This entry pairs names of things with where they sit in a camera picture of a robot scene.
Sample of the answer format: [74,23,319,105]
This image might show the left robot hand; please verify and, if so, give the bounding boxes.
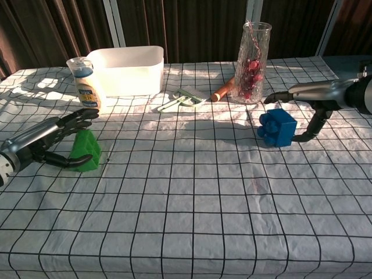
[0,108,100,172]

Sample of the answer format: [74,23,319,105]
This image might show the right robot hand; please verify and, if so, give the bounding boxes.
[263,80,361,144]

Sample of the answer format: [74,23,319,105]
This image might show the green plastic object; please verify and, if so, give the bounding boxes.
[68,127,102,173]

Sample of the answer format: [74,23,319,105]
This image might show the blue plastic block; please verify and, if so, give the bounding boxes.
[257,108,298,148]

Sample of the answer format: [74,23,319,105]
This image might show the white bottle with clear cap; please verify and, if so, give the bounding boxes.
[66,56,103,114]

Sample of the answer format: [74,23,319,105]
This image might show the red dried flowers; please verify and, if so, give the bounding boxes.
[239,20,264,100]

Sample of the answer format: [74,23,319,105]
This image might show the clear glass vase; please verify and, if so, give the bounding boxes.
[231,22,273,105]

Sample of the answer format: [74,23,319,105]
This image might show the brown wooden stick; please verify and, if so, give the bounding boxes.
[210,76,237,103]

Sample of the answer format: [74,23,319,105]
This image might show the white plastic storage bin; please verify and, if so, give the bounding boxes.
[87,45,165,98]

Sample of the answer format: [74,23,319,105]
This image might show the green comb brush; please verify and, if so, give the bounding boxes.
[157,88,208,113]

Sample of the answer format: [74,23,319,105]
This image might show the white checkered tablecloth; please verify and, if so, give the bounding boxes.
[0,56,372,279]

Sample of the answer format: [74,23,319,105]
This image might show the dark brown curtain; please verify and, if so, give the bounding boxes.
[0,0,372,80]

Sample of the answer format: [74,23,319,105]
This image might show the white frame post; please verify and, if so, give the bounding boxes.
[102,0,126,49]
[244,0,264,35]
[315,0,344,58]

